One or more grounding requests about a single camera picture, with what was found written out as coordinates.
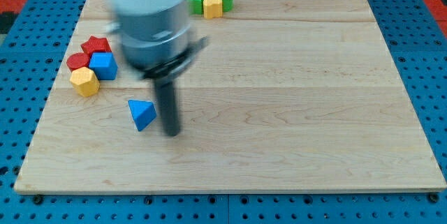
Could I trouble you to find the red star block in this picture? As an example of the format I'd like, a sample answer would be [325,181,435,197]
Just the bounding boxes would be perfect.
[81,36,112,58]

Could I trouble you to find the yellow hexagon block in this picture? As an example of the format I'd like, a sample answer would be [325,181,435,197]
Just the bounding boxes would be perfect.
[69,67,100,97]

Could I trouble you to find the blue pentagon block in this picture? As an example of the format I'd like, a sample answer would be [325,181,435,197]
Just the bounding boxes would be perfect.
[89,52,118,80]

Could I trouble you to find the light wooden board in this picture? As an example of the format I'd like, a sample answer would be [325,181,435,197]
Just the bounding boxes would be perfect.
[14,0,446,195]

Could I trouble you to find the green star block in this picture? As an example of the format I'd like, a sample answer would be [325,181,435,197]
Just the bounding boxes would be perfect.
[188,0,204,15]

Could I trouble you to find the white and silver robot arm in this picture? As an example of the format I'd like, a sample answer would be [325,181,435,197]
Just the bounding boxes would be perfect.
[108,0,207,136]

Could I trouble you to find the red cylinder block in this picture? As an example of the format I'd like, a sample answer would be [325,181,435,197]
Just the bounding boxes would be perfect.
[66,52,90,72]

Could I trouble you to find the blue triangle block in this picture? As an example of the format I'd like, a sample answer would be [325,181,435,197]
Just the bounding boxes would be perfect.
[128,100,157,131]

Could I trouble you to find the yellow heart block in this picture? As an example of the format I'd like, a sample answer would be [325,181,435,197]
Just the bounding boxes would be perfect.
[203,0,223,20]

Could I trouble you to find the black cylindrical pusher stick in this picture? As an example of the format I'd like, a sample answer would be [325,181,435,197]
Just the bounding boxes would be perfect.
[154,80,181,137]

